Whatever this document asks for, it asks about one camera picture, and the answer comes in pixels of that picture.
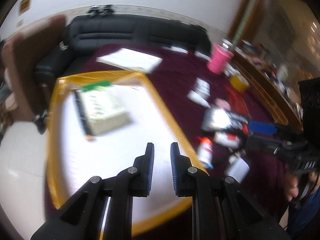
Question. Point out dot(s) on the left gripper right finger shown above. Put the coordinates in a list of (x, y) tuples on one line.
[(221, 209)]

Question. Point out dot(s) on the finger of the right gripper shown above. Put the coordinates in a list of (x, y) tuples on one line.
[(264, 128)]

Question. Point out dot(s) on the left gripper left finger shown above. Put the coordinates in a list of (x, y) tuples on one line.
[(102, 208)]

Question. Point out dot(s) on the white square plastic bottle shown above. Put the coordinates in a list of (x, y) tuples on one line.
[(237, 168)]

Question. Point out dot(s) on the orange cap glue bottle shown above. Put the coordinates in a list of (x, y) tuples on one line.
[(205, 152)]

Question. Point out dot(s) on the green white medicine box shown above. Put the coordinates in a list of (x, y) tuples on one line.
[(102, 108)]

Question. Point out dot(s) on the red cap small bottle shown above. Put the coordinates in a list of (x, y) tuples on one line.
[(227, 140)]

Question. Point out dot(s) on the red foil snack pack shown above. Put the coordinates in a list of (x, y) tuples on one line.
[(236, 101)]

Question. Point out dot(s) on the pink plush toy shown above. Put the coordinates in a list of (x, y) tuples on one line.
[(223, 104)]

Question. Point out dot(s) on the black foil snack bag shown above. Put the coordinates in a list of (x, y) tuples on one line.
[(218, 119)]

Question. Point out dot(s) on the white round pill bottle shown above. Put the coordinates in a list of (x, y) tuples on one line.
[(197, 99)]

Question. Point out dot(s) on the person's right hand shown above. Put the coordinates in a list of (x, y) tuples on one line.
[(291, 184)]

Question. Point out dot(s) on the cluttered wooden shelf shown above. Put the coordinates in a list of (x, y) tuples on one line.
[(282, 102)]

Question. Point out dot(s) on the gold cardboard tray box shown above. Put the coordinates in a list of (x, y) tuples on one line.
[(72, 159)]

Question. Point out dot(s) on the black shoes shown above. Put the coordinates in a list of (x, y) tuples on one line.
[(40, 121)]

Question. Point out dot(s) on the white paper stack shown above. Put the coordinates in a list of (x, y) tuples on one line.
[(131, 60)]

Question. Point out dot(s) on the brown armchair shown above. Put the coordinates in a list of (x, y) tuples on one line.
[(20, 55)]

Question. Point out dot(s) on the black leather sofa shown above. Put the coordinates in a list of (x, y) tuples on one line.
[(87, 34)]

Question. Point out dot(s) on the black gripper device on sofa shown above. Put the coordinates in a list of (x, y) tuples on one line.
[(94, 10)]

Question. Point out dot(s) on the small wall plaque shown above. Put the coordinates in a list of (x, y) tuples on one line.
[(24, 6)]

